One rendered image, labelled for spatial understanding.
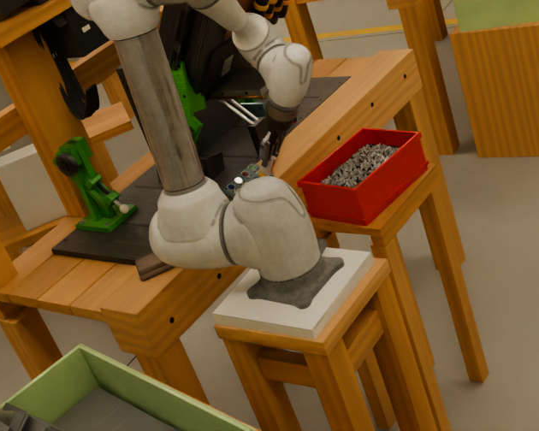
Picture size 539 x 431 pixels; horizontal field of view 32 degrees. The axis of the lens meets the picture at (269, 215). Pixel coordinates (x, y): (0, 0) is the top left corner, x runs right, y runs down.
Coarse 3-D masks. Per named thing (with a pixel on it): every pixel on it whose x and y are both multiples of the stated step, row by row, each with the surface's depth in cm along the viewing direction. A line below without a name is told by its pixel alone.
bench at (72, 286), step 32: (320, 64) 345; (352, 64) 335; (416, 96) 329; (416, 128) 331; (64, 224) 295; (32, 256) 283; (64, 256) 276; (0, 288) 271; (32, 288) 265; (64, 288) 258; (96, 288) 253; (0, 320) 280; (32, 320) 280; (32, 352) 281; (192, 384) 249
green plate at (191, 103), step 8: (184, 64) 270; (176, 72) 272; (184, 72) 271; (176, 80) 273; (184, 80) 271; (176, 88) 274; (184, 88) 272; (192, 88) 276; (184, 96) 273; (192, 96) 276; (200, 96) 278; (184, 104) 274; (192, 104) 276; (200, 104) 279; (184, 112) 275; (192, 112) 274
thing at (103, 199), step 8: (56, 152) 274; (88, 184) 274; (88, 192) 276; (96, 192) 276; (104, 192) 275; (112, 192) 275; (96, 200) 276; (104, 200) 275; (112, 200) 273; (104, 208) 276
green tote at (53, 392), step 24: (72, 360) 213; (96, 360) 210; (48, 384) 210; (72, 384) 214; (96, 384) 219; (120, 384) 208; (144, 384) 196; (0, 408) 203; (24, 408) 207; (48, 408) 211; (144, 408) 205; (168, 408) 194; (192, 408) 184
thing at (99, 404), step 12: (96, 396) 215; (108, 396) 214; (72, 408) 214; (84, 408) 213; (96, 408) 211; (108, 408) 210; (120, 408) 208; (132, 408) 207; (60, 420) 212; (72, 420) 210; (84, 420) 209; (96, 420) 207; (108, 420) 206; (120, 420) 205; (132, 420) 203; (144, 420) 202; (156, 420) 201
